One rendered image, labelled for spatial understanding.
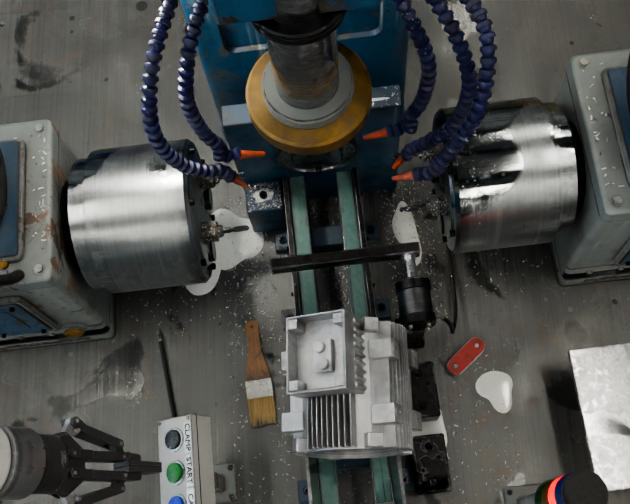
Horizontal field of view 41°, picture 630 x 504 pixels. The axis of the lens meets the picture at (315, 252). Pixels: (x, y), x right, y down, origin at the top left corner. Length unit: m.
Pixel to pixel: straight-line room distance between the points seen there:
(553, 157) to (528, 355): 0.43
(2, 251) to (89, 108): 0.59
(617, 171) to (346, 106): 0.46
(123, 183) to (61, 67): 0.64
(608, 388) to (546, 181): 0.39
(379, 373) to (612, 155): 0.50
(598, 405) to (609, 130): 0.46
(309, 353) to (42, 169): 0.53
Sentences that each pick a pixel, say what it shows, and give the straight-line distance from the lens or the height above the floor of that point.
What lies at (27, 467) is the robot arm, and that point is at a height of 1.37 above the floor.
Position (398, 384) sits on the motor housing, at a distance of 1.36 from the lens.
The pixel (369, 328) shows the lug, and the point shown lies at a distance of 1.33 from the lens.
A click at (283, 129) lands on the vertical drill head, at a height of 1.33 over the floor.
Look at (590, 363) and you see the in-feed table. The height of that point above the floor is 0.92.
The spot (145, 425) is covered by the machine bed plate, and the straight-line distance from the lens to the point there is 1.66.
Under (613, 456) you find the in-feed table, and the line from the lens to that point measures 1.54.
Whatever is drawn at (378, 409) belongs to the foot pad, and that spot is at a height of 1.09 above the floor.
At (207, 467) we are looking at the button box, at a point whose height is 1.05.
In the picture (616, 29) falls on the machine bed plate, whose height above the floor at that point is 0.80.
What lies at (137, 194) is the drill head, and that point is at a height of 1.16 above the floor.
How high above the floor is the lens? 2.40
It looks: 70 degrees down
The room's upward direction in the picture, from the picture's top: 10 degrees counter-clockwise
